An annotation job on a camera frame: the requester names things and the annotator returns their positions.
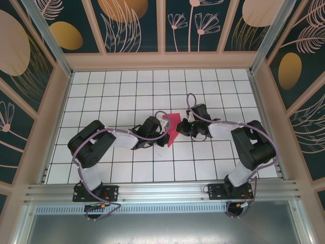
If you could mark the grey metal sheet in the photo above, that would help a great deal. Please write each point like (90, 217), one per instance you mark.
(162, 228)

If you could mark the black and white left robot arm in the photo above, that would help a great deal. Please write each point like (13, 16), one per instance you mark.
(91, 145)

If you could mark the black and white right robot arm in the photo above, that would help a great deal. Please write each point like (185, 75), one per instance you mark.
(254, 145)

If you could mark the aluminium frame post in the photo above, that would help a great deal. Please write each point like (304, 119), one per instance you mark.
(269, 40)
(50, 43)

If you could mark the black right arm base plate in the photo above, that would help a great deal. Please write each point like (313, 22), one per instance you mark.
(214, 191)

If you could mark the pink cloth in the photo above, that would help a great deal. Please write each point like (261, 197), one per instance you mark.
(174, 120)

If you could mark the aluminium mounting rail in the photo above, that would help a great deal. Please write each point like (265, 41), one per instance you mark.
(162, 191)

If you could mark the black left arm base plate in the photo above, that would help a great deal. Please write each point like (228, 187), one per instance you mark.
(111, 193)

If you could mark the aluminium table side rail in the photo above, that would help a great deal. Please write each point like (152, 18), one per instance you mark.
(59, 127)
(265, 127)

